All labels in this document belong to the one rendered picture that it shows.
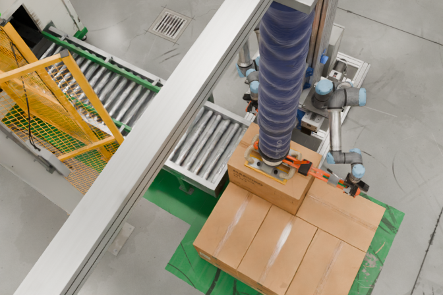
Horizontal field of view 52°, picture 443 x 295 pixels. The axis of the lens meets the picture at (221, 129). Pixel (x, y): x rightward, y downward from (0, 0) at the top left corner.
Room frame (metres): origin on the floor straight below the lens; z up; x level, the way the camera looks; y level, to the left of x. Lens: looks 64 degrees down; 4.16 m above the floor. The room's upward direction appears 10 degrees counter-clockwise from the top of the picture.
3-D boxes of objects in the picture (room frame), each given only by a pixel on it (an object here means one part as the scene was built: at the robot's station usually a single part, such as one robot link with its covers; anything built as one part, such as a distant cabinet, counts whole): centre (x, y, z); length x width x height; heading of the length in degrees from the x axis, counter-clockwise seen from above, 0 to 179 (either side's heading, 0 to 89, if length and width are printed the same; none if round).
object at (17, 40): (2.28, 1.58, 1.05); 1.17 x 0.10 x 2.10; 51
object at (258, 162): (1.18, -0.28, 0.97); 0.34 x 0.10 x 0.05; 52
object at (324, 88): (1.63, -0.80, 1.20); 0.13 x 0.12 x 0.14; 81
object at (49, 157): (1.25, 1.09, 1.62); 0.20 x 0.05 x 0.30; 51
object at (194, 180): (1.97, 1.05, 0.50); 2.31 x 0.05 x 0.19; 51
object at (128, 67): (2.48, 0.64, 0.50); 2.31 x 0.05 x 0.19; 51
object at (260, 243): (0.83, -0.40, 0.34); 1.20 x 1.00 x 0.40; 51
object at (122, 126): (2.24, 1.29, 0.60); 1.60 x 0.10 x 0.09; 51
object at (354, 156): (1.01, -0.81, 1.37); 0.11 x 0.11 x 0.08; 81
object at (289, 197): (1.26, -0.35, 0.75); 0.60 x 0.40 x 0.40; 51
